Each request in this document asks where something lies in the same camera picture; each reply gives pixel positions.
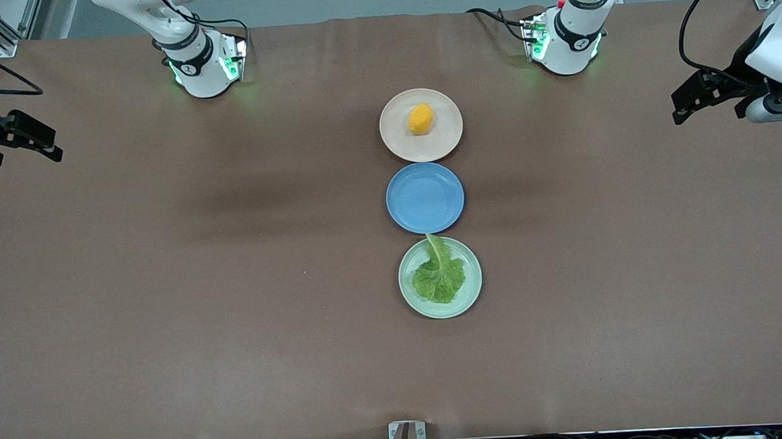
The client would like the yellow lemon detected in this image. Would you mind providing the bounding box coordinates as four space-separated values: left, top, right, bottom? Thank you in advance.
406 103 436 136

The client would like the green lettuce leaf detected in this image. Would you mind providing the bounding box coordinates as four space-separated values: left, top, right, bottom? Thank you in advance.
408 232 469 306

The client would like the brown table cover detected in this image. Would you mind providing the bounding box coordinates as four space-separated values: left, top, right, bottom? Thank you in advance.
0 0 782 439

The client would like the beige round plate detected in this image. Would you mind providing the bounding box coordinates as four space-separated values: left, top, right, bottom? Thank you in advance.
377 86 467 166

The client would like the pale green round plate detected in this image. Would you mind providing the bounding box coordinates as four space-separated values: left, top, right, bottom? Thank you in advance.
396 235 485 322

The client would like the blue round plate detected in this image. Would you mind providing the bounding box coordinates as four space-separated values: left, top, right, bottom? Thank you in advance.
384 160 467 237

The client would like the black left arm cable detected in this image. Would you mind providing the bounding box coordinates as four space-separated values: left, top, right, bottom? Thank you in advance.
676 0 759 92

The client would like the black right base cable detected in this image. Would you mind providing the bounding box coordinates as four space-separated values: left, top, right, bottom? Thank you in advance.
152 0 253 67

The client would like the black base cable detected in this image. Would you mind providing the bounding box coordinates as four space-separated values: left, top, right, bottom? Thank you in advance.
152 0 253 67
466 5 531 47

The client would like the black left base cable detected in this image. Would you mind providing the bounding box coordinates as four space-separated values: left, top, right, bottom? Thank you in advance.
466 5 531 47

